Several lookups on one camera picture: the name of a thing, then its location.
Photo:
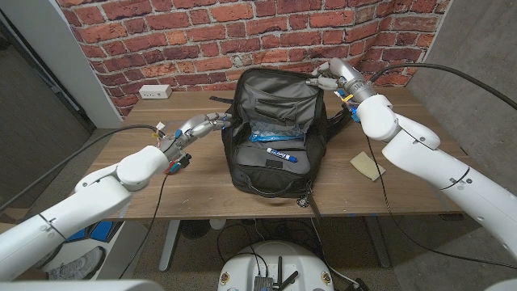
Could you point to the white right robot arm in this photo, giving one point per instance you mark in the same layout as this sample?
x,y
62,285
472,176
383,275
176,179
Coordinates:
x,y
444,169

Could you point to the blue white marker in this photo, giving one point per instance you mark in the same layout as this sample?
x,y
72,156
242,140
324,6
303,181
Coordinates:
x,y
281,154

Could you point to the black antenna module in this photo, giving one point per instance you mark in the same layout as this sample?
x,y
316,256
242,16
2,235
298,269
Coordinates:
x,y
264,283

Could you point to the black backpack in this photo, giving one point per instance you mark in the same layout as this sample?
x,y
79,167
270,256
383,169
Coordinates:
x,y
278,93

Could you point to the white table leg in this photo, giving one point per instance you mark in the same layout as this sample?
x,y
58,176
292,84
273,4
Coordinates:
x,y
167,250

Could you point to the blue floor pedal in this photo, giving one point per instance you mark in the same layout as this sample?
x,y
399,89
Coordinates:
x,y
101,230

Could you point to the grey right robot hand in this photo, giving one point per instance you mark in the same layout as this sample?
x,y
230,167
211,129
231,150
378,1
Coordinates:
x,y
347,74

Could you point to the black power adapter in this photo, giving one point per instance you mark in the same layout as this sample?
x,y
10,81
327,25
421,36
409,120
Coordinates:
x,y
359,285

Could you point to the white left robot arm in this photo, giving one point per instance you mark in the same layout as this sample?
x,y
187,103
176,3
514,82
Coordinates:
x,y
81,202

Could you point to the yellow sponge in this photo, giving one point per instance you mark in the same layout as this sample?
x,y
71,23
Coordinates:
x,y
366,165

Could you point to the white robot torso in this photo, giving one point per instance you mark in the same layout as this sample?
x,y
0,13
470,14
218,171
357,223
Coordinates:
x,y
274,258

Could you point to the white power strip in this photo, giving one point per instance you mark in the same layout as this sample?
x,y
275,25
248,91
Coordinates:
x,y
155,91

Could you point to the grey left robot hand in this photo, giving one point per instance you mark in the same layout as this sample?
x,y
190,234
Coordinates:
x,y
194,127

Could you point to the grey table leg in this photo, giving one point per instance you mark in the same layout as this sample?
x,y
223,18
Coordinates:
x,y
377,246

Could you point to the red brick print backdrop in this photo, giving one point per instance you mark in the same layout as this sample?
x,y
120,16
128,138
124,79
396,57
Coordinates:
x,y
202,36

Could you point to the grey sneaker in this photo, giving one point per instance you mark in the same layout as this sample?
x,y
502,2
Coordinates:
x,y
81,264

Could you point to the blue plastic packet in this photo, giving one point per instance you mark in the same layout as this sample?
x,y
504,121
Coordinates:
x,y
274,133

